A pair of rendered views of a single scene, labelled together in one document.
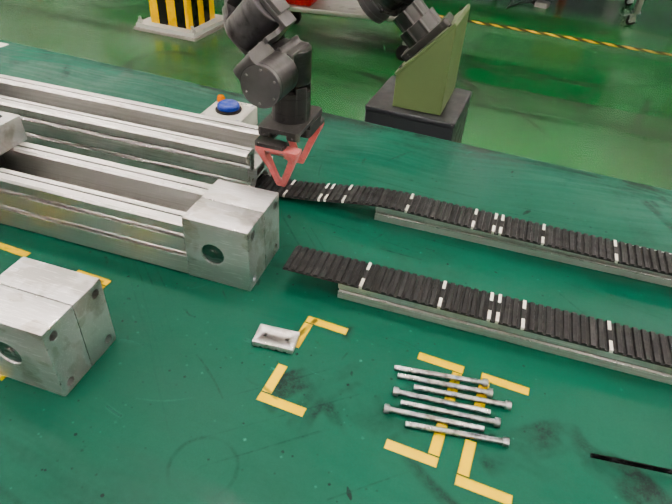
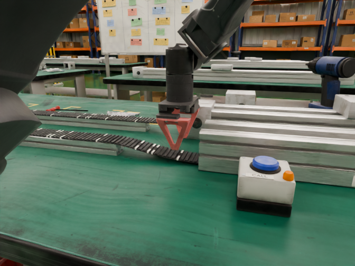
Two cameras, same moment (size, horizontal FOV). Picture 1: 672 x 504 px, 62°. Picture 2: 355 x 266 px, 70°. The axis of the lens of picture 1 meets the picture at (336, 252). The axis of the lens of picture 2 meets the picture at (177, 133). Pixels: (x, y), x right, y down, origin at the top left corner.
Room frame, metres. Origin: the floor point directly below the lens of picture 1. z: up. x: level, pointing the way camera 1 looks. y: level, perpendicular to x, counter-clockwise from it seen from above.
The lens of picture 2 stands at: (1.32, 0.07, 1.02)
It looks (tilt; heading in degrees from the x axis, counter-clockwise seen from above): 18 degrees down; 179
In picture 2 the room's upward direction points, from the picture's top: straight up
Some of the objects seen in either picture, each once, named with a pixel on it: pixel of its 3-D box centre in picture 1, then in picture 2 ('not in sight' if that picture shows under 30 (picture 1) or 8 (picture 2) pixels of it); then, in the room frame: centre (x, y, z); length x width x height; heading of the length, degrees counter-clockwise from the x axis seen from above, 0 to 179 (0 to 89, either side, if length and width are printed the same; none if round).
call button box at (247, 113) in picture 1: (227, 126); (262, 180); (0.94, 0.22, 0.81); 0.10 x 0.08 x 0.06; 165
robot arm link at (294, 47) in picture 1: (289, 65); (180, 61); (0.77, 0.08, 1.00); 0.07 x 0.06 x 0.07; 162
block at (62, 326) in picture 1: (51, 317); (239, 105); (0.42, 0.31, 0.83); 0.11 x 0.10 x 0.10; 164
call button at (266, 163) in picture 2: (228, 107); (265, 165); (0.95, 0.21, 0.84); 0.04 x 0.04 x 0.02
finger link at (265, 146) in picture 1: (284, 155); (182, 120); (0.75, 0.09, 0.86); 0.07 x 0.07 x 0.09; 74
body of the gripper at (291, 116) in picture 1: (291, 104); (179, 91); (0.78, 0.08, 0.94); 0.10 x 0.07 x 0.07; 164
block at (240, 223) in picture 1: (237, 229); (196, 119); (0.61, 0.14, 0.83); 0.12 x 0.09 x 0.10; 165
